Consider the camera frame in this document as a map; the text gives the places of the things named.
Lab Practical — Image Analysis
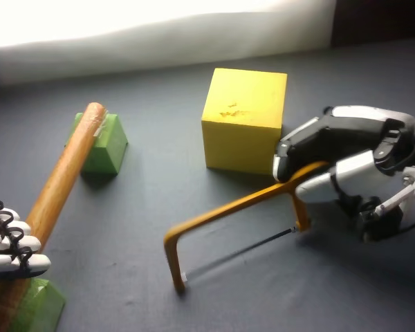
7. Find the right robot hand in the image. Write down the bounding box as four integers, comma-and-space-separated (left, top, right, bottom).
272, 104, 415, 215

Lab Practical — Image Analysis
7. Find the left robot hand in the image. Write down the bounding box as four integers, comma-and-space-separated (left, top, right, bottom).
0, 199, 53, 285

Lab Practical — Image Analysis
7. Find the round wooden rod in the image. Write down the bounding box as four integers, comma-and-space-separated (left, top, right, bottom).
0, 102, 109, 332

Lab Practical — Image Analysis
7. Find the yellow frame hand saw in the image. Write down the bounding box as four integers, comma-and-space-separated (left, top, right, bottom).
163, 160, 330, 295

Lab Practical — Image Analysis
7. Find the green wooden support block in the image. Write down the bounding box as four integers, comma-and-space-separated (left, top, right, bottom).
6, 277, 67, 332
66, 112, 129, 174

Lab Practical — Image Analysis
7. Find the yellow wooden cube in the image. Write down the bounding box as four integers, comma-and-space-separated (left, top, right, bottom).
201, 68, 288, 176

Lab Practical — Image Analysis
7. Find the white backdrop sheet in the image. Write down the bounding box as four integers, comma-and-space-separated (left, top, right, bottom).
0, 0, 337, 86

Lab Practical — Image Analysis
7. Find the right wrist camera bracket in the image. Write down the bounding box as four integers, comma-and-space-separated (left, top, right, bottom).
355, 165, 415, 243

